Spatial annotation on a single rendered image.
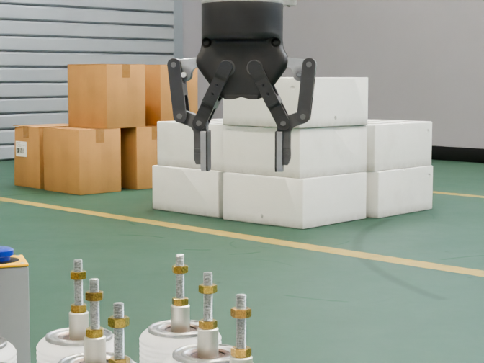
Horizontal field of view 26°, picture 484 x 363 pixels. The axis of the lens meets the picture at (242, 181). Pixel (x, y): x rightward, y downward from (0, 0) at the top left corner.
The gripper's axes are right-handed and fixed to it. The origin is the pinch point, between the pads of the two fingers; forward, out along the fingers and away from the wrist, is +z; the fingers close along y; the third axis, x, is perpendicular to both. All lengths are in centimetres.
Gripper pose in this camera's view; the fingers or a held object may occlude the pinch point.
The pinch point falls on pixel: (242, 157)
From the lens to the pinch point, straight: 97.6
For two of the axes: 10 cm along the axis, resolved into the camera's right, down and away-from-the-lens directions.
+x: 1.2, -1.0, 9.9
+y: 9.9, 0.1, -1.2
